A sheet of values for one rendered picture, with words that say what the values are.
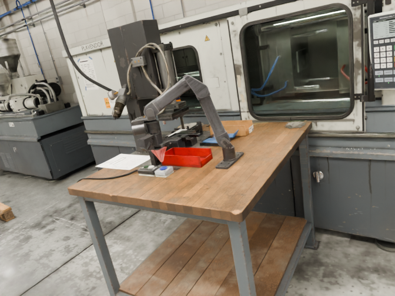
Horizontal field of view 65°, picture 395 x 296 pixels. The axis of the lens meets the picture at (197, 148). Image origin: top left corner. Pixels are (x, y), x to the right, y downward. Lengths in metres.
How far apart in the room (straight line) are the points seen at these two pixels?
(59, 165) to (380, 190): 3.98
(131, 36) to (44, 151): 3.14
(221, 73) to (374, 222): 1.43
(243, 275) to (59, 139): 3.90
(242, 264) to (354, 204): 1.19
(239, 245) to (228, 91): 1.37
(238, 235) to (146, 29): 1.18
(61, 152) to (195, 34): 3.03
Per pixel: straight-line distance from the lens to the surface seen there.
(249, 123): 2.00
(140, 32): 1.80
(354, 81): 1.99
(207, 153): 1.62
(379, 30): 1.84
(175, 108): 1.78
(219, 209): 1.13
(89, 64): 3.34
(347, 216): 2.34
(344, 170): 2.18
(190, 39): 2.44
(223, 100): 2.36
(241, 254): 1.23
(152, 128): 1.44
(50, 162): 4.76
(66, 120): 4.87
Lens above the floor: 1.46
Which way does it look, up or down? 18 degrees down
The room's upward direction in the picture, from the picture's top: 11 degrees counter-clockwise
